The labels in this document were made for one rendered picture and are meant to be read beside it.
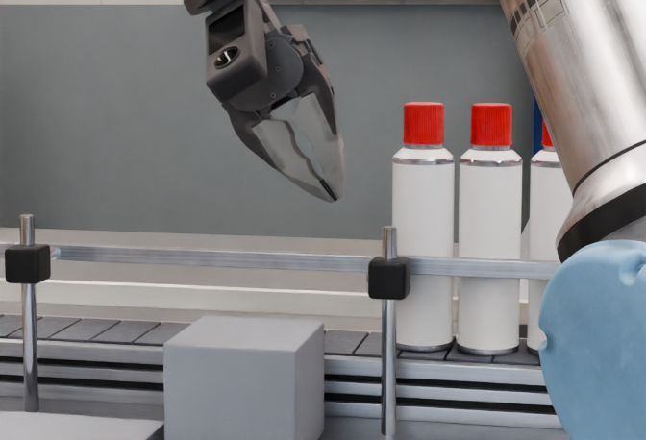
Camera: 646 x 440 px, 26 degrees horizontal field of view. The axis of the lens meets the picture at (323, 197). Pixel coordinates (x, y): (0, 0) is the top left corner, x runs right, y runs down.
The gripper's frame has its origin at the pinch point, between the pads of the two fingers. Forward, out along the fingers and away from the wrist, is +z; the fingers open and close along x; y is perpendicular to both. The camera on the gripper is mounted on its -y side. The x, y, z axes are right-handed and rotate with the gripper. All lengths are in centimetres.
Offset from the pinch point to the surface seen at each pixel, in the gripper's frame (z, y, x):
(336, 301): 9.0, 3.1, 5.0
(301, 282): 9, 50, 21
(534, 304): 16.5, -1.5, -10.8
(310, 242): 6, 81, 26
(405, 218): 5.3, -2.2, -5.0
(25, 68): -97, 394, 180
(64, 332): -0.2, -1.8, 26.7
